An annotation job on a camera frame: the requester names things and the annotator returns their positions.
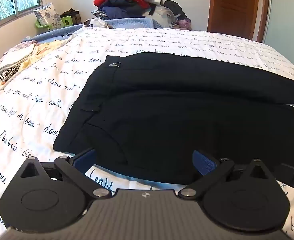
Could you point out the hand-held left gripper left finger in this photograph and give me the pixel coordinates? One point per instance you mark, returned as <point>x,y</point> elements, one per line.
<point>85,160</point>

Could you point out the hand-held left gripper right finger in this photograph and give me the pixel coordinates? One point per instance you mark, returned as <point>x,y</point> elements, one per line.
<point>204,163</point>

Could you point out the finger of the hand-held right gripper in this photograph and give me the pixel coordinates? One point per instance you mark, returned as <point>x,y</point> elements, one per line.
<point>293,176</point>

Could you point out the black pants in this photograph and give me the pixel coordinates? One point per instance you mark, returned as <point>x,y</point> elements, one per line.
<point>162,115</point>

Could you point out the white script printed blanket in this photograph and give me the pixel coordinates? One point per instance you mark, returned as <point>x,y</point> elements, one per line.
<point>37,105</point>

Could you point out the pale yellow cloth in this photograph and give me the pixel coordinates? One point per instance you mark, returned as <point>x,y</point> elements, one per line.
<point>40,52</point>

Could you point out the zebra striped cloth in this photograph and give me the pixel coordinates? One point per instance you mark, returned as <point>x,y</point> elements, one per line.
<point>0,78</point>

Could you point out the pink floral cloth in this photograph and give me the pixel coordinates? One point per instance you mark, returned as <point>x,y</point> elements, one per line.
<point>17,51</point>

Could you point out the purple pink cloth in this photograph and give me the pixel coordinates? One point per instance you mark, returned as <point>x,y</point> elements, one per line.
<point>183,23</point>

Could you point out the blue quilted bed cover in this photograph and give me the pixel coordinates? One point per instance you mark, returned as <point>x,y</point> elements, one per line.
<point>127,23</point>

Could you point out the dark brown bag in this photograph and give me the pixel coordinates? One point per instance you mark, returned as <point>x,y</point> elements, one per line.
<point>72,15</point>

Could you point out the floral pillow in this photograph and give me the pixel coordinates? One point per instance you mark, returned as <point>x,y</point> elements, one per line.
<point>48,16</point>

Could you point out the white plastic bag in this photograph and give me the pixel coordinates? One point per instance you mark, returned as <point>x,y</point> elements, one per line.
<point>163,15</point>

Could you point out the black backpack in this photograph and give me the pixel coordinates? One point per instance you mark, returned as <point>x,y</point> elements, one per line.
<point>175,8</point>

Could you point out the brown wooden door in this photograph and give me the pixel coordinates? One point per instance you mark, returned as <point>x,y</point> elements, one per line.
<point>233,7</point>

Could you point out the pile of clothes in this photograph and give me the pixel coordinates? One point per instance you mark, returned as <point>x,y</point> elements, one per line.
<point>129,0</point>

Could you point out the pale wardrobe door flower stickers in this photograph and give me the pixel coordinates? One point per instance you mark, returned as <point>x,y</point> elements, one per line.
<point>287,10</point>

